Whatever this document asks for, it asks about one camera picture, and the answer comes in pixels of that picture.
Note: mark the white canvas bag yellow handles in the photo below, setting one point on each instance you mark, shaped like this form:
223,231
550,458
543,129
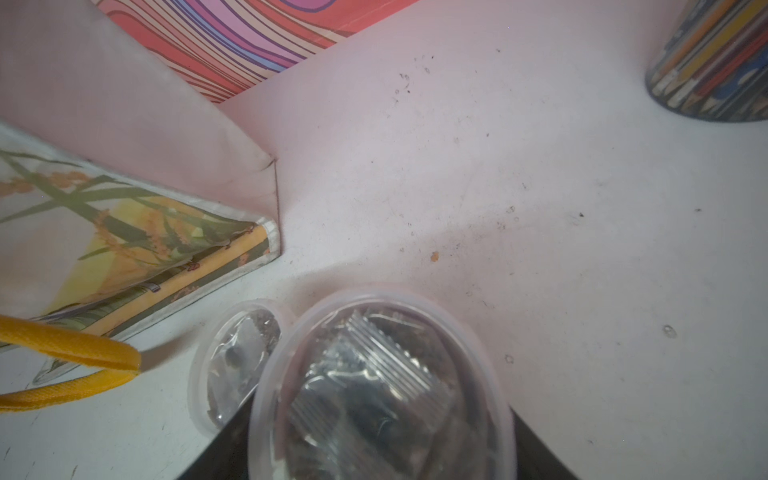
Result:
126,193

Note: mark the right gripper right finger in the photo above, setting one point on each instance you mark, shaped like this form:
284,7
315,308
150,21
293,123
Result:
535,461

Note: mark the seed jar removed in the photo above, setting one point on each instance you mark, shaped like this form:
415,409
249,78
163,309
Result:
231,354
378,382

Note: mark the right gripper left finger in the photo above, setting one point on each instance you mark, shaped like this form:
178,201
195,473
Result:
226,457

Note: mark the pencil holder with pencils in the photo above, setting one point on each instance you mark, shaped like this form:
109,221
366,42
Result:
713,67

